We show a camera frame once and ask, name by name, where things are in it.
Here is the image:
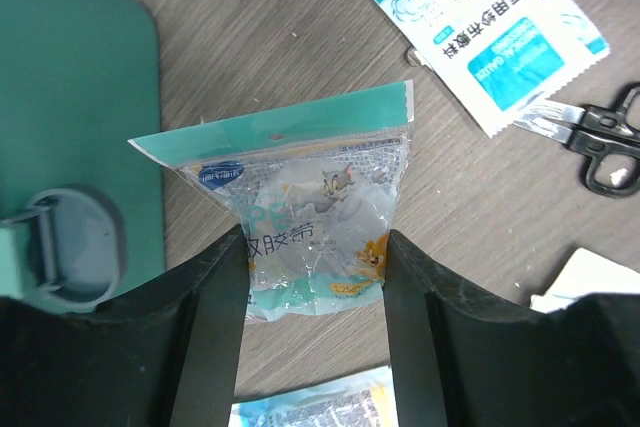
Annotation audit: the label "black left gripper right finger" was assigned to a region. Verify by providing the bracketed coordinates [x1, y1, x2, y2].
[383, 231, 639, 426]

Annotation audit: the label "white gauze pad stack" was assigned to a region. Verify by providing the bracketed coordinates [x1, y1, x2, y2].
[529, 248, 639, 314]

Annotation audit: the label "clear bag blue bandages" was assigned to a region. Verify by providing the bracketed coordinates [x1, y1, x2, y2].
[131, 81, 414, 322]

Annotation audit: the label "black handled scissors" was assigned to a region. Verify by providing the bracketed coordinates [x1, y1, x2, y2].
[404, 46, 640, 198]

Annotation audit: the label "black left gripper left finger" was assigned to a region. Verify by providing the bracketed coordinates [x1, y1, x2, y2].
[1, 232, 249, 426]

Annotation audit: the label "teal white sachet packet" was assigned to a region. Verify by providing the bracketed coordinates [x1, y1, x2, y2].
[373, 0, 610, 136]

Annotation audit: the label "teal medicine kit box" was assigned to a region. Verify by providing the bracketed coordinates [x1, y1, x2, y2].
[1, 0, 165, 314]

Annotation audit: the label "small clear blue packet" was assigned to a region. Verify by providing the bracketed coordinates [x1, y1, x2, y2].
[229, 366, 398, 427]

